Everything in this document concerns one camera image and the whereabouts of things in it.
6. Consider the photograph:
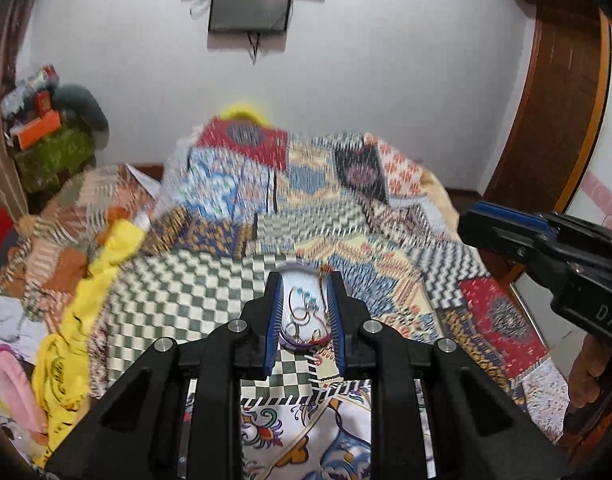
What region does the thin red bangle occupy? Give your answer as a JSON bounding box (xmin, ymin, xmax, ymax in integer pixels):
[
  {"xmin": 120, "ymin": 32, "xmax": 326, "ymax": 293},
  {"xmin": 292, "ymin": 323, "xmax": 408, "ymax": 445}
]
[{"xmin": 290, "ymin": 302, "xmax": 315, "ymax": 327}]

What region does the patchwork printed blanket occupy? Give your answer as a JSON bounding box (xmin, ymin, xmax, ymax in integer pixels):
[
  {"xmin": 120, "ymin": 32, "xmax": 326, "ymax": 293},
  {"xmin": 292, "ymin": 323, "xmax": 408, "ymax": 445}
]
[{"xmin": 86, "ymin": 115, "xmax": 570, "ymax": 480}]

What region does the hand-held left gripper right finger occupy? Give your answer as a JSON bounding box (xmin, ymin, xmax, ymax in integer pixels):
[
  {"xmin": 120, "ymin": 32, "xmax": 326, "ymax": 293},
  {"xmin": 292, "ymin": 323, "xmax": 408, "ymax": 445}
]
[{"xmin": 326, "ymin": 271, "xmax": 572, "ymax": 480}]

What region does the orange box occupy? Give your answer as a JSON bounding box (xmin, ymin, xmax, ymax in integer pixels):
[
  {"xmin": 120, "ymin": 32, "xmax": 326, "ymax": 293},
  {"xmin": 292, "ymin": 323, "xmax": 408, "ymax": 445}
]
[{"xmin": 16, "ymin": 109, "xmax": 63, "ymax": 150}]

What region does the brown wooden door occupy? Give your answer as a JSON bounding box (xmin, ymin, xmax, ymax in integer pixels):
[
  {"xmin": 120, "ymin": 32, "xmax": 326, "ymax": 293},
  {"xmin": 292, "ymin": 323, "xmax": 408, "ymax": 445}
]
[{"xmin": 483, "ymin": 14, "xmax": 605, "ymax": 212}]

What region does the pile of clutter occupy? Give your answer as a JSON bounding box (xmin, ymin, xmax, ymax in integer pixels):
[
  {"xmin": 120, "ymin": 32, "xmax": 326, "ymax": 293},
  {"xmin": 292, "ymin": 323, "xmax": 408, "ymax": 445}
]
[{"xmin": 0, "ymin": 64, "xmax": 62, "ymax": 126}]

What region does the white heart-print sliding door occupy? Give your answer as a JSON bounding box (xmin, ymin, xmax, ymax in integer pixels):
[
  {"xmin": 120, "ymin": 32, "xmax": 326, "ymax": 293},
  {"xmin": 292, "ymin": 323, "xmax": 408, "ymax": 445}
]
[{"xmin": 567, "ymin": 35, "xmax": 612, "ymax": 242}]

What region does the yellow cushion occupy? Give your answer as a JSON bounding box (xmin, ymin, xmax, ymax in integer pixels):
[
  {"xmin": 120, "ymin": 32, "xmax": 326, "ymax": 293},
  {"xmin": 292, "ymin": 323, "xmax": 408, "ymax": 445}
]
[{"xmin": 218, "ymin": 99, "xmax": 275, "ymax": 127}]

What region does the white printed cloth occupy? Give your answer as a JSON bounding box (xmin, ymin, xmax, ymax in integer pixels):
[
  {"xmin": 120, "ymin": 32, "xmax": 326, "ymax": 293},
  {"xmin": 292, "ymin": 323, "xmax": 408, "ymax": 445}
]
[{"xmin": 0, "ymin": 292, "xmax": 42, "ymax": 356}]

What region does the dark grey cushion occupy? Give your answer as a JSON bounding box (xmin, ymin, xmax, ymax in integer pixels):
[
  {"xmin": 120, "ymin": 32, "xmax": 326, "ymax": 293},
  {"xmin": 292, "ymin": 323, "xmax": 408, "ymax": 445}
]
[{"xmin": 52, "ymin": 83, "xmax": 111, "ymax": 152}]

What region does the green patterned cloth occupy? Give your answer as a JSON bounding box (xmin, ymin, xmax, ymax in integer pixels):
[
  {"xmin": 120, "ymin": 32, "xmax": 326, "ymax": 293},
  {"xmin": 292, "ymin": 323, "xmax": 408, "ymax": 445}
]
[{"xmin": 12, "ymin": 127, "xmax": 97, "ymax": 194}]

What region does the beige bed sheet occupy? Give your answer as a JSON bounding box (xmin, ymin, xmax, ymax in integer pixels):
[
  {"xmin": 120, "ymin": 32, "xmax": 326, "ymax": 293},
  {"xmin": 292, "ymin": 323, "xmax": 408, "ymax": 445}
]
[{"xmin": 420, "ymin": 169, "xmax": 460, "ymax": 232}]

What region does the black hanging cable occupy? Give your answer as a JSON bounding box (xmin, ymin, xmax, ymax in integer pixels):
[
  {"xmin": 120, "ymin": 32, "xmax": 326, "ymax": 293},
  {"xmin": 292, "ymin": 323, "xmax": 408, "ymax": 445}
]
[{"xmin": 245, "ymin": 31, "xmax": 265, "ymax": 66}]

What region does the brown striped curtain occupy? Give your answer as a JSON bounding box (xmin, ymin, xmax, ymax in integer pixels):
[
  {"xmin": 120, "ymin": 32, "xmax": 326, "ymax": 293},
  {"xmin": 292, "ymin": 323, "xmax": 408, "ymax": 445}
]
[{"xmin": 0, "ymin": 0, "xmax": 57, "ymax": 222}]

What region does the person's right hand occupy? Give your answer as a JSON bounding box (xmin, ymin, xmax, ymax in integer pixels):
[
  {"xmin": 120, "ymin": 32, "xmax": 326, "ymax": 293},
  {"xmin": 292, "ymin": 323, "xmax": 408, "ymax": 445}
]
[{"xmin": 568, "ymin": 334, "xmax": 612, "ymax": 412}]

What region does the pink plush item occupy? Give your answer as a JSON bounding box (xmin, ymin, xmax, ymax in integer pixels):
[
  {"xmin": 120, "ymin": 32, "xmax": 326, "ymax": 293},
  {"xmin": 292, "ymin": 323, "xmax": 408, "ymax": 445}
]
[{"xmin": 0, "ymin": 347, "xmax": 50, "ymax": 434}]

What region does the yellow printed cloth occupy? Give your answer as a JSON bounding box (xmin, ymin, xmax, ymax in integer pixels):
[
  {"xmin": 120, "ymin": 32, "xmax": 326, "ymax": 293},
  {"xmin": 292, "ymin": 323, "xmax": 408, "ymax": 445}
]
[{"xmin": 32, "ymin": 219, "xmax": 150, "ymax": 457}]

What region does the orange striped blanket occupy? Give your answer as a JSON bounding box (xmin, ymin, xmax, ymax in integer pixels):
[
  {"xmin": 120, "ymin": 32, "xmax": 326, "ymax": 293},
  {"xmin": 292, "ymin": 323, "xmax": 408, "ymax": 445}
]
[{"xmin": 0, "ymin": 162, "xmax": 162, "ymax": 322}]

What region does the heart-shaped jewelry box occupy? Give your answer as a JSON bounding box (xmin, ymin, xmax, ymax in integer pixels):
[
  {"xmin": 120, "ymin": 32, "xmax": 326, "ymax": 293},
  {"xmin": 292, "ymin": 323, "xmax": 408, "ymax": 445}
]
[{"xmin": 277, "ymin": 261, "xmax": 335, "ymax": 350}]

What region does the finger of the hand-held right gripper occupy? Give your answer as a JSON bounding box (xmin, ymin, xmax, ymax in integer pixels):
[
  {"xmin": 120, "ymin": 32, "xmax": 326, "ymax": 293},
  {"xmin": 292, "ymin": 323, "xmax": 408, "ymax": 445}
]
[
  {"xmin": 473, "ymin": 201, "xmax": 612, "ymax": 256},
  {"xmin": 459, "ymin": 208, "xmax": 570, "ymax": 274}
]

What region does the colourful beaded bracelet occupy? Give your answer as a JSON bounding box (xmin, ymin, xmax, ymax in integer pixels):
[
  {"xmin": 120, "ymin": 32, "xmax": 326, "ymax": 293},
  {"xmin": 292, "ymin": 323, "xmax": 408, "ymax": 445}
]
[{"xmin": 289, "ymin": 287, "xmax": 321, "ymax": 307}]

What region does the small black monitor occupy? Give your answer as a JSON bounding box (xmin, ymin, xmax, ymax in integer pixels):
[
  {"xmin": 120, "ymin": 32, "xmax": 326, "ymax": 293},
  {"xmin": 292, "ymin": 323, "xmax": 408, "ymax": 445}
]
[{"xmin": 208, "ymin": 0, "xmax": 295, "ymax": 35}]

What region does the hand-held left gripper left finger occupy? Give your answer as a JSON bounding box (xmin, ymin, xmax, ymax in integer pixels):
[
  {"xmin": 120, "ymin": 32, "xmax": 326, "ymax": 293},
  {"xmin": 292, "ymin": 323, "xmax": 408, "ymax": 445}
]
[{"xmin": 43, "ymin": 271, "xmax": 285, "ymax": 480}]

